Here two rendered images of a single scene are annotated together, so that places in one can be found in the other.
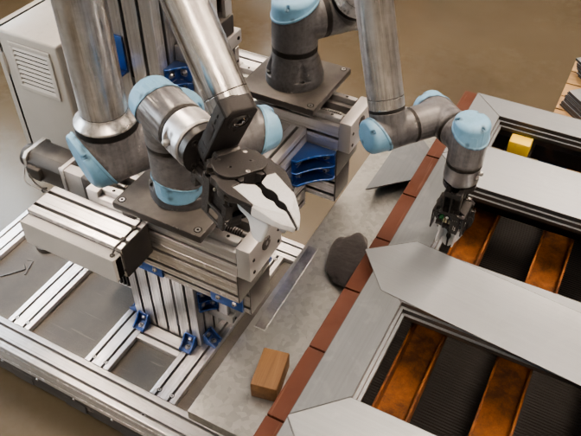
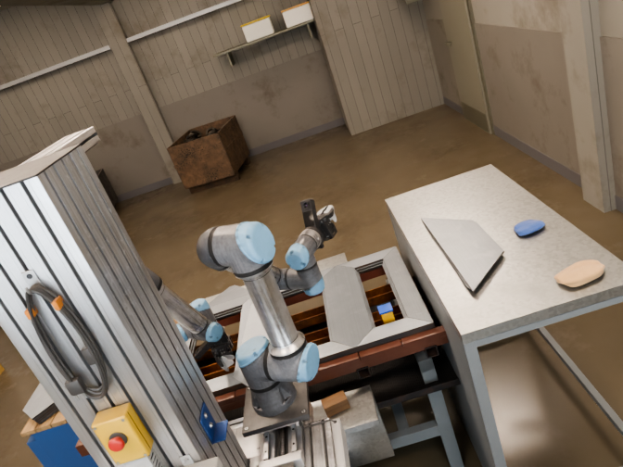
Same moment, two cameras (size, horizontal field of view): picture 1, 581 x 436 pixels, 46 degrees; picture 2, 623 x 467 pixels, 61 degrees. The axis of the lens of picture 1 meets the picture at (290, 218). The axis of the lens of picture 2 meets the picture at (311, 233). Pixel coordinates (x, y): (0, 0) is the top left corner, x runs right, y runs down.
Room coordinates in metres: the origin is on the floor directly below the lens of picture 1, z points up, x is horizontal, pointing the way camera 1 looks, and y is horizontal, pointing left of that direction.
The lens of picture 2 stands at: (1.38, 1.64, 2.16)
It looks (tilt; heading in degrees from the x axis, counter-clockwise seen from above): 23 degrees down; 247
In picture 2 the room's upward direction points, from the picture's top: 20 degrees counter-clockwise
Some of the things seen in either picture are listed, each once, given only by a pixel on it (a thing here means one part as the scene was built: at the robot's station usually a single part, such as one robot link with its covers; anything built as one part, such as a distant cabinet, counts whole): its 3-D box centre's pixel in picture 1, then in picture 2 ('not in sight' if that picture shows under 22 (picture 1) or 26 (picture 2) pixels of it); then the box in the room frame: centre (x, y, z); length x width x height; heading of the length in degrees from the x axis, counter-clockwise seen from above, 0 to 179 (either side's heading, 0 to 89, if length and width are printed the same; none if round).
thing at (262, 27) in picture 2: not in sight; (258, 29); (-2.40, -6.33, 1.93); 0.47 x 0.39 x 0.26; 152
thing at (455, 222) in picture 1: (454, 201); (219, 342); (1.10, -0.36, 1.00); 0.09 x 0.08 x 0.12; 152
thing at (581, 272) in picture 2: not in sight; (580, 272); (0.08, 0.63, 1.07); 0.16 x 0.10 x 0.04; 161
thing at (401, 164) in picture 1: (409, 162); not in sight; (1.61, -0.36, 0.70); 0.39 x 0.12 x 0.04; 152
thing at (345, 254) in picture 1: (347, 259); not in sight; (1.22, -0.15, 0.70); 0.20 x 0.10 x 0.03; 165
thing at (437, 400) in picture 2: not in sight; (440, 412); (0.43, 0.09, 0.34); 0.06 x 0.06 x 0.68; 62
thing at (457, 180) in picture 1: (463, 171); not in sight; (1.11, -0.36, 1.08); 0.08 x 0.08 x 0.05
